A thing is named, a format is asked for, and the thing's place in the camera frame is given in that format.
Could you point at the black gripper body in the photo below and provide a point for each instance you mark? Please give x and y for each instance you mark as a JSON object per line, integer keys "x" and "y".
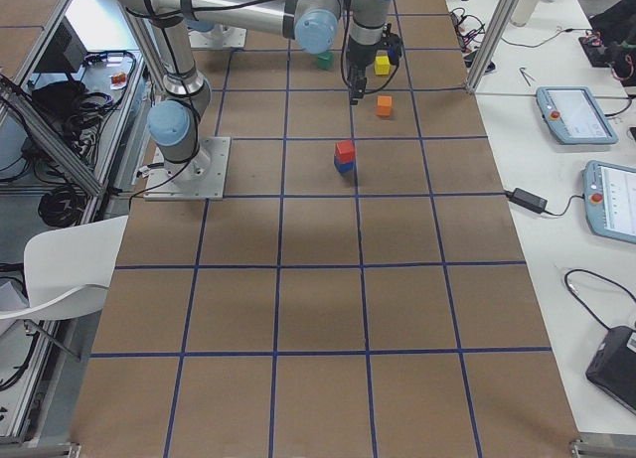
{"x": 359, "y": 61}

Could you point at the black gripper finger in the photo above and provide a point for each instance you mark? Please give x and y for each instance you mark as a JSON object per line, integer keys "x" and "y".
{"x": 358, "y": 86}

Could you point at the red wooden block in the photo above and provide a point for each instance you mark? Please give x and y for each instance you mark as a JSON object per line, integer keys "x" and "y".
{"x": 345, "y": 151}

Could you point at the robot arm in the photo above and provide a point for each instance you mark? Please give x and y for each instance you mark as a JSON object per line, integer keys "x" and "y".
{"x": 163, "y": 35}

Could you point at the yellow wooden block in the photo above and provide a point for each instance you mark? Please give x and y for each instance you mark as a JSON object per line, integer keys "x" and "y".
{"x": 382, "y": 65}

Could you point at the orange wooden block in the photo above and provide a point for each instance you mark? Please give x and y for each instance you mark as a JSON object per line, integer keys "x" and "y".
{"x": 384, "y": 106}

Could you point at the green wooden block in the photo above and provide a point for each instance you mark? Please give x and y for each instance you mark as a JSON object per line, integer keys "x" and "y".
{"x": 324, "y": 61}

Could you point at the blue wooden block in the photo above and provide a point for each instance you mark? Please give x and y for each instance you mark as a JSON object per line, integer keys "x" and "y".
{"x": 344, "y": 167}

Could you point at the black power adapter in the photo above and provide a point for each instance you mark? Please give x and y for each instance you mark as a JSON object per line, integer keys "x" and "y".
{"x": 527, "y": 200}

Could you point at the teach pendant far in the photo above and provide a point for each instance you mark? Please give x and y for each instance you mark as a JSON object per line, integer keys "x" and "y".
{"x": 573, "y": 116}

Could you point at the teach pendant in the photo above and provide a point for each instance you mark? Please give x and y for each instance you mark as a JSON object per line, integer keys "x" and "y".
{"x": 573, "y": 116}
{"x": 609, "y": 200}

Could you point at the teach pendant near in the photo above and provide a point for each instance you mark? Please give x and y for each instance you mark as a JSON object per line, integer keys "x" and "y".
{"x": 609, "y": 200}

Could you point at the white chair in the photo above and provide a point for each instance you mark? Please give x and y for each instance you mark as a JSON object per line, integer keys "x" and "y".
{"x": 68, "y": 271}

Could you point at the black device on table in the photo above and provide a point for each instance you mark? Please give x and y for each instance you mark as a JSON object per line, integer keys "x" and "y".
{"x": 612, "y": 369}

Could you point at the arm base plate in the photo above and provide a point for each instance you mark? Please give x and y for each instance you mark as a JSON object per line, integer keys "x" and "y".
{"x": 203, "y": 178}
{"x": 221, "y": 37}

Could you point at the aluminium frame post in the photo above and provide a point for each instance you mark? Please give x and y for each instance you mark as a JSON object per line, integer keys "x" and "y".
{"x": 501, "y": 16}

